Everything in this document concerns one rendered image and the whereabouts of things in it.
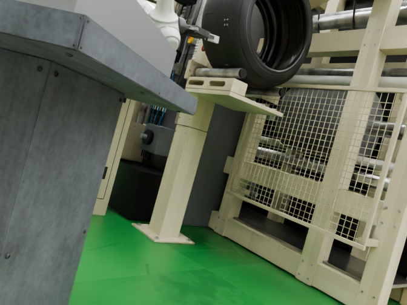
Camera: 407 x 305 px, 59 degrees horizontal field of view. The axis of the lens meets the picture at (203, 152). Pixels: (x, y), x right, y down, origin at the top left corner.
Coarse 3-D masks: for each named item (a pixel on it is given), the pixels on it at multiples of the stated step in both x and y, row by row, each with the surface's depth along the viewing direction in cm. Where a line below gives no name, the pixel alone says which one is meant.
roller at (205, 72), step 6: (198, 72) 183; (204, 72) 179; (210, 72) 175; (216, 72) 171; (222, 72) 168; (228, 72) 164; (234, 72) 161; (240, 72) 159; (246, 72) 161; (240, 78) 161
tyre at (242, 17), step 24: (216, 0) 163; (240, 0) 153; (264, 0) 193; (288, 0) 187; (216, 24) 161; (240, 24) 154; (264, 24) 200; (288, 24) 195; (312, 24) 181; (216, 48) 166; (240, 48) 158; (264, 48) 201; (288, 48) 196; (264, 72) 167; (288, 72) 176
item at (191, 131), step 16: (208, 64) 193; (208, 112) 199; (176, 128) 202; (192, 128) 194; (176, 144) 199; (192, 144) 196; (176, 160) 196; (192, 160) 198; (176, 176) 194; (192, 176) 200; (160, 192) 201; (176, 192) 196; (160, 208) 198; (176, 208) 198; (160, 224) 195; (176, 224) 200
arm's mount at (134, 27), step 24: (24, 0) 46; (48, 0) 45; (72, 0) 44; (96, 0) 48; (120, 0) 53; (120, 24) 55; (144, 24) 62; (144, 48) 65; (168, 48) 75; (168, 72) 79
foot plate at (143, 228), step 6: (138, 228) 199; (144, 228) 201; (144, 234) 193; (150, 234) 193; (156, 234) 196; (180, 234) 210; (156, 240) 185; (162, 240) 188; (168, 240) 191; (174, 240) 194; (180, 240) 197; (186, 240) 200
